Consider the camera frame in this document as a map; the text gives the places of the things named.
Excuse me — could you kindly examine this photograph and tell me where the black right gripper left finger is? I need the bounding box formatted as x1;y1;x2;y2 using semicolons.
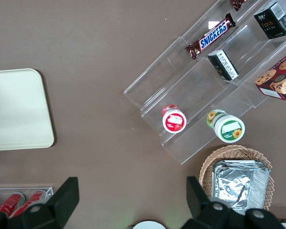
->
21;177;80;229

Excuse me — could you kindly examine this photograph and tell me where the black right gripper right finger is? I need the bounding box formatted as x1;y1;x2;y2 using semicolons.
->
183;176;232;229

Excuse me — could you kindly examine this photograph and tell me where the light tan wicker basket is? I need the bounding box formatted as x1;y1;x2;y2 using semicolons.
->
199;145;275;213

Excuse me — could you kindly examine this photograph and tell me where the beige plastic tray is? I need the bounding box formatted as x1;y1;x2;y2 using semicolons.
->
0;68;55;151

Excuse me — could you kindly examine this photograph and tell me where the clear acrylic bottle rack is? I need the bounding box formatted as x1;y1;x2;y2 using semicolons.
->
0;186;54;219

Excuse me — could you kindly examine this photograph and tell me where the aluminium foil container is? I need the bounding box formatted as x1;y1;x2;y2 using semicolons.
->
212;160;270;216

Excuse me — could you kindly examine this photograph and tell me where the green lid yogurt cup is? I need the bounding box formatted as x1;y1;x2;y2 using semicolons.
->
206;109;246;143

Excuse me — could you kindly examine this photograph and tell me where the red lid yogurt cup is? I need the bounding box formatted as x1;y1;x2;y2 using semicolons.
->
161;104;188;134

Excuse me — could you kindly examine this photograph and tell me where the clear acrylic step display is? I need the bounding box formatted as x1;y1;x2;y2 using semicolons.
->
123;0;286;166

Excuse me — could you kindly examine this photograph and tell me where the small black carton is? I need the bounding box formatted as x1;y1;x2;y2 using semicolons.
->
253;1;286;40
207;49;240;81

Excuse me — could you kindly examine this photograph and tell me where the red plaid cookie box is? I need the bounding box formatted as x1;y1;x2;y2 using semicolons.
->
254;49;286;102

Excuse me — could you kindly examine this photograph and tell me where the Snickers chocolate bar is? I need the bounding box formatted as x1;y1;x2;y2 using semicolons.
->
230;0;250;12
185;13;236;60

